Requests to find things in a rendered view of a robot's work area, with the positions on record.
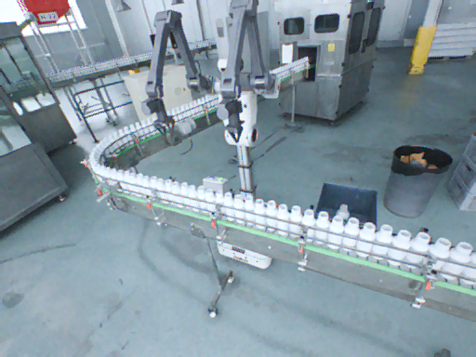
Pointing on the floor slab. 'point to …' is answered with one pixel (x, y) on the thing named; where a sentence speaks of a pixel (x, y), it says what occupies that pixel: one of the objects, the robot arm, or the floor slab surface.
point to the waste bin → (414, 180)
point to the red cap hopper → (53, 12)
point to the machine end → (330, 52)
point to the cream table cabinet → (175, 91)
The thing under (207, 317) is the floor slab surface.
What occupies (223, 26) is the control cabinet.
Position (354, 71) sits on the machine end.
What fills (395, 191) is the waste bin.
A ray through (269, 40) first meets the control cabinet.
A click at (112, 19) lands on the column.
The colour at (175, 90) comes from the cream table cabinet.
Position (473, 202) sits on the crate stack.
